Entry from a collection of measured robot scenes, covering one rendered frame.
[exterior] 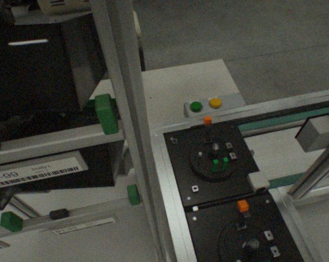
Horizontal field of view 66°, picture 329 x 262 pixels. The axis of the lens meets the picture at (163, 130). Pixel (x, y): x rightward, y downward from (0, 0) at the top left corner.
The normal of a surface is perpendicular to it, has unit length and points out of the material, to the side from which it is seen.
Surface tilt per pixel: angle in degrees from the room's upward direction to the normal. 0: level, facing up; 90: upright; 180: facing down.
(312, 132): 90
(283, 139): 0
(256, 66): 0
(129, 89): 90
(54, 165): 90
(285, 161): 0
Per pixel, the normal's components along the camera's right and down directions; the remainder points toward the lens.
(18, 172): 0.22, 0.78
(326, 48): -0.03, -0.59
